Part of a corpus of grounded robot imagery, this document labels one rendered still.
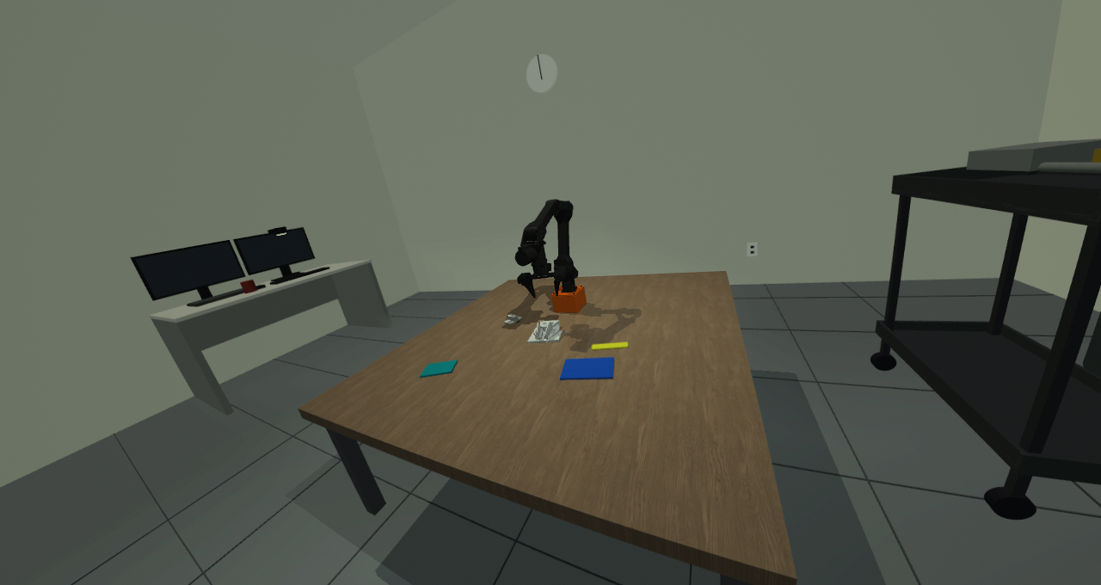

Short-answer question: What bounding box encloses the teal rectangular plate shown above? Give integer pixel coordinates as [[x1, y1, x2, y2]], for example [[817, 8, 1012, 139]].
[[419, 360, 458, 378]]

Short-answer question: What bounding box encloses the blue flat rectangular plate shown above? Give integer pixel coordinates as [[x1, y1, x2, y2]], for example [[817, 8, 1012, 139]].
[[560, 358, 614, 379]]

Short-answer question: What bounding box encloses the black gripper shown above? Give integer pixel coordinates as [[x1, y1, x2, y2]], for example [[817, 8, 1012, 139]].
[[517, 257, 567, 297]]

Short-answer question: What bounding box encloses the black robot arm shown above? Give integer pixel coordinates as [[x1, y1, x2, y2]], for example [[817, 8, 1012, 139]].
[[515, 199, 578, 293]]

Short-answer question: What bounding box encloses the yellow flat bar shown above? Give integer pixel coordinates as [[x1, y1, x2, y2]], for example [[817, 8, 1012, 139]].
[[592, 342, 629, 351]]

